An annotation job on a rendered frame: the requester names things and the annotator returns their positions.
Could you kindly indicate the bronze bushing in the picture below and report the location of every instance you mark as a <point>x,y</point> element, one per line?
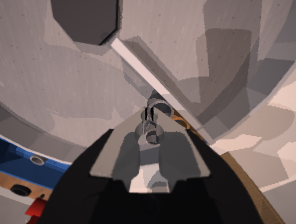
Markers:
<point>192,129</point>
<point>182,122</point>

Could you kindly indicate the blue crate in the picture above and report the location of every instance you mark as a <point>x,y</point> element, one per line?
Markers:
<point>15,161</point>

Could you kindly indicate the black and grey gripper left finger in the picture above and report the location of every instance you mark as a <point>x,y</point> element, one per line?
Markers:
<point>113,156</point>

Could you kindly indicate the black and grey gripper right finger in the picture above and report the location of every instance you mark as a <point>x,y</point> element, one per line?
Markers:
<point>184,156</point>

